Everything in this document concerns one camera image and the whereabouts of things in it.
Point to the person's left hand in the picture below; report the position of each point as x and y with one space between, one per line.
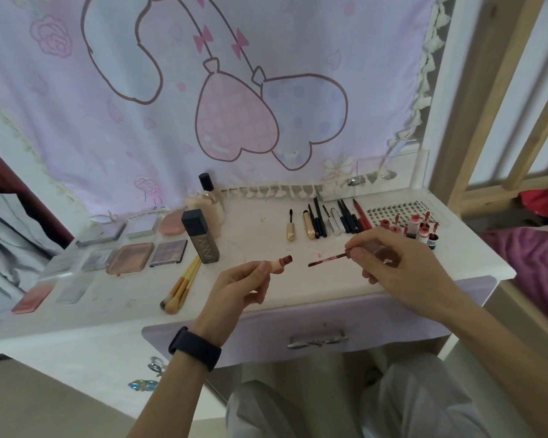
233 296

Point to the person's right hand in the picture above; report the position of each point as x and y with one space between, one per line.
411 273

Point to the small pale tube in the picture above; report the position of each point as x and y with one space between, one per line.
423 234

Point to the purple drawer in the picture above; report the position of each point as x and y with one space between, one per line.
255 333

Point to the pink concealer tube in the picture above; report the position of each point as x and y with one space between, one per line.
278 263

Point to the false eyelash tray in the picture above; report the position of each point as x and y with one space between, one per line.
402 209

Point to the dark square foundation bottle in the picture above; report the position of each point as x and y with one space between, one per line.
200 239

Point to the red makeup pencil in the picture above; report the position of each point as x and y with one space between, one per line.
361 214

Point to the dark pencil pink tip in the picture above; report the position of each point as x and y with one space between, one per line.
350 216

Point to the beige cap lip wand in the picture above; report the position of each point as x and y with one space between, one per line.
329 259

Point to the short black makeup pencil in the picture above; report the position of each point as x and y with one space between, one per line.
344 218

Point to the gold cap mascara wand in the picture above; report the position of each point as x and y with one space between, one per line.
291 230

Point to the peach pump bottle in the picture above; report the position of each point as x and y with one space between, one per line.
205 207

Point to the pink rounded compact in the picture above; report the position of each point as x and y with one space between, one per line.
171 223

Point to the long black makeup pencil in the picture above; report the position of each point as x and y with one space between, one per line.
319 216

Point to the brown blush palette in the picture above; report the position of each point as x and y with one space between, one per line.
130 258

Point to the small grey square palette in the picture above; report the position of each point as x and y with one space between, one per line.
141 225

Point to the silver square palette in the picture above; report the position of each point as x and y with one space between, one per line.
98 260

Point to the clear square palette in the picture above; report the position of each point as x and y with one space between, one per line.
75 289

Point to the pink blush compact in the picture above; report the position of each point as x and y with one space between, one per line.
32 298

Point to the person's right forearm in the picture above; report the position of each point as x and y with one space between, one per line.
507 360

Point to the white dressing table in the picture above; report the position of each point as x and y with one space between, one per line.
118 305

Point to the black smartwatch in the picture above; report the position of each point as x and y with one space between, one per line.
194 348

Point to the silver oval metal fitting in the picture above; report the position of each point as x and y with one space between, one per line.
356 180
386 174

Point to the purple bed sheet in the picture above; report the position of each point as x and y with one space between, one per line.
534 269

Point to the blue shiny cabinet sticker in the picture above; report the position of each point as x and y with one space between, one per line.
142 385

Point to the red floral pillow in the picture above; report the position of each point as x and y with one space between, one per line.
543 205

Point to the pink cartoon cloth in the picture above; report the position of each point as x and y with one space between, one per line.
96 132

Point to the white hanging garment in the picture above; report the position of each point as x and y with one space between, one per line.
9 250

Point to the dark red wooden door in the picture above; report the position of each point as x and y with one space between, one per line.
4 177

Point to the wooden bed frame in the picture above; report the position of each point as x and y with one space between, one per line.
470 109

